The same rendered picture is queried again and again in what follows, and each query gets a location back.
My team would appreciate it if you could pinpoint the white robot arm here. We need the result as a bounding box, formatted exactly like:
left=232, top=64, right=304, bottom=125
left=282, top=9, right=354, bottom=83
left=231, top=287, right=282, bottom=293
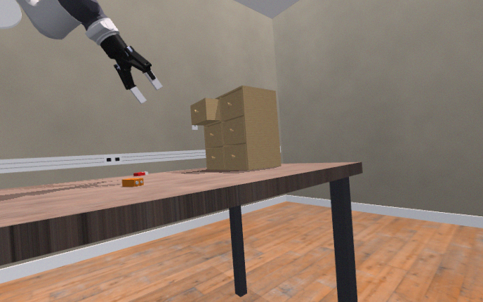
left=16, top=0, right=120, bottom=46

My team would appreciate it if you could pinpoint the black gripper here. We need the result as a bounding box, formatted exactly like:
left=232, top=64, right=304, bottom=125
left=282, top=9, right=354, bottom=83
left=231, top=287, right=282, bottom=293
left=100, top=34, right=163, bottom=104

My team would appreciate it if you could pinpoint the brown wooden chest of drawers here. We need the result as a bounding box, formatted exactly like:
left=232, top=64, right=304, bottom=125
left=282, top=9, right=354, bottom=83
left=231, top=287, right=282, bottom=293
left=204, top=86, right=282, bottom=170

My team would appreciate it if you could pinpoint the brown wooden drawer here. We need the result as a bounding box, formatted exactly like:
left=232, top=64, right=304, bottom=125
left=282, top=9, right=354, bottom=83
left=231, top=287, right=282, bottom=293
left=220, top=89, right=244, bottom=120
left=224, top=144, right=247, bottom=169
left=205, top=123, right=223, bottom=147
left=190, top=98, right=221, bottom=126
left=223, top=117, right=246, bottom=144
left=206, top=147, right=225, bottom=169

